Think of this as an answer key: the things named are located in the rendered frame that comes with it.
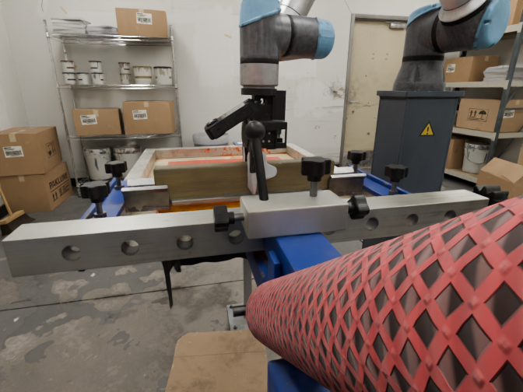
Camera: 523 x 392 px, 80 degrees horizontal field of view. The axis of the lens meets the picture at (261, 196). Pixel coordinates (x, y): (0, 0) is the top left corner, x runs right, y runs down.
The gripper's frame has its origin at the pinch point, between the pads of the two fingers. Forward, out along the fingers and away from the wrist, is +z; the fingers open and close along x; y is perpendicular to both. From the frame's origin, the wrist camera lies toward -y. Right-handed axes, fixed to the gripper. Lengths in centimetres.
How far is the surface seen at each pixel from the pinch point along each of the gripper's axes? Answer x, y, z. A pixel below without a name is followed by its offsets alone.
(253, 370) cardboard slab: 41, 10, 99
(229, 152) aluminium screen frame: 57, 3, 4
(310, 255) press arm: -36.4, 0.1, -3.2
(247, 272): 77, 14, 71
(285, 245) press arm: -33.7, -1.9, -3.2
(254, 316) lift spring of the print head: -47.9, -8.3, -6.1
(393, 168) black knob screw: -11.3, 26.6, -5.6
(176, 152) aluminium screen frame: 57, -17, 3
